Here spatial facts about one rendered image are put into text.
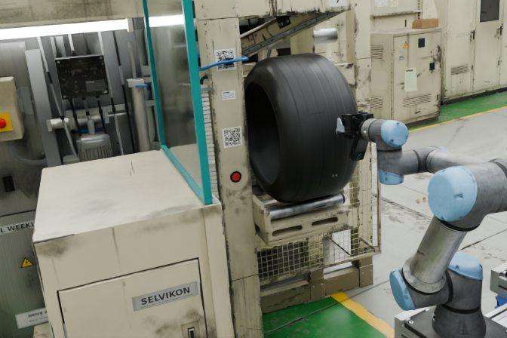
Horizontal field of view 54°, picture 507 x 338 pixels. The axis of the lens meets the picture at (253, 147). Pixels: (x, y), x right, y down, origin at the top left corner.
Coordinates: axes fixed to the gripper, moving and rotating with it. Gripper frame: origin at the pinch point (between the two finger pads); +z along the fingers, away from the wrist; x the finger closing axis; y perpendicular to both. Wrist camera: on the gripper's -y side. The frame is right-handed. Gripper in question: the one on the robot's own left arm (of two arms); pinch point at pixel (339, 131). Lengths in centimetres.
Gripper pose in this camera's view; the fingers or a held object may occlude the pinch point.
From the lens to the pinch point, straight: 180.1
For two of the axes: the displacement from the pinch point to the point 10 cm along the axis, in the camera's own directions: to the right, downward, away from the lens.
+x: -9.4, 1.6, -3.1
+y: -1.2, -9.8, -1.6
